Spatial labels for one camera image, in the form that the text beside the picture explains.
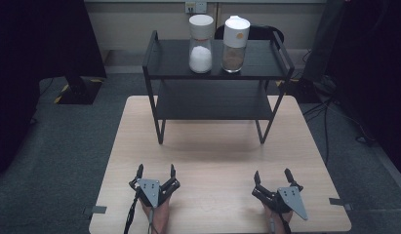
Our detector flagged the grey tape strip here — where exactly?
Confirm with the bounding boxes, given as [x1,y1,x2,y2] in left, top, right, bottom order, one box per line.
[82,205,108,216]
[328,197,354,212]

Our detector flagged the black braided cable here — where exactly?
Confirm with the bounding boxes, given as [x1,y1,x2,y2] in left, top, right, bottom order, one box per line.
[123,189,140,234]

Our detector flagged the black stand base yellow stripes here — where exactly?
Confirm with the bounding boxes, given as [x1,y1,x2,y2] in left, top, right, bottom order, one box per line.
[53,75,104,106]
[275,77,323,104]

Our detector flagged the black two-tier shelf rack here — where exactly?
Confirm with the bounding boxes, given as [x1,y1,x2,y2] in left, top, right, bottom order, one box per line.
[141,29,296,145]

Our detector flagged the dark grey upright panel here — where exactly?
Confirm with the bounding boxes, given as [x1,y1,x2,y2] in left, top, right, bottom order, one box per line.
[301,0,348,84]

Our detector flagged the person's right hand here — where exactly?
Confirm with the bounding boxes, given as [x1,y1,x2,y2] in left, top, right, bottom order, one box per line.
[261,203,294,234]

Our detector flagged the black floor cables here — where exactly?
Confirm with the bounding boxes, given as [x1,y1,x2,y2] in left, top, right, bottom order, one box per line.
[301,97,376,168]

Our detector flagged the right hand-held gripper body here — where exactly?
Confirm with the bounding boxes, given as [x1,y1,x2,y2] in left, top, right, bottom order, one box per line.
[251,182,309,221]

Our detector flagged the glass jar of white powder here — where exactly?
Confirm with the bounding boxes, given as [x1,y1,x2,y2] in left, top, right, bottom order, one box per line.
[187,14,215,74]

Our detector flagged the white wall socket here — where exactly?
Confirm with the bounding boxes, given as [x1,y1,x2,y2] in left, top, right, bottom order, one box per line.
[184,0,208,15]

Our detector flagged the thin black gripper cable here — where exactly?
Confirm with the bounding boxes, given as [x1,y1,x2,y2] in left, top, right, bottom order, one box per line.
[277,213,293,234]

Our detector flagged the dark curtain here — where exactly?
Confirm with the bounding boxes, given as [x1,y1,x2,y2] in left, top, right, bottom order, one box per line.
[327,0,401,181]
[0,0,107,176]

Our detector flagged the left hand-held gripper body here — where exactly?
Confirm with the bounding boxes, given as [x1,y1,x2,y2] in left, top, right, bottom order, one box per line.
[128,176,181,210]

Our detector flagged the black chair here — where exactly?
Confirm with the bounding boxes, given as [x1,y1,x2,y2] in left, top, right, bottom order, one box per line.
[214,22,286,51]

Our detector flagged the glass jar of brown powder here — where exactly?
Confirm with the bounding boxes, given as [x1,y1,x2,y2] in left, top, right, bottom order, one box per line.
[221,15,252,74]

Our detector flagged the person's left hand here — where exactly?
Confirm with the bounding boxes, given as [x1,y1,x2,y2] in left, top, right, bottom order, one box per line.
[139,196,172,234]

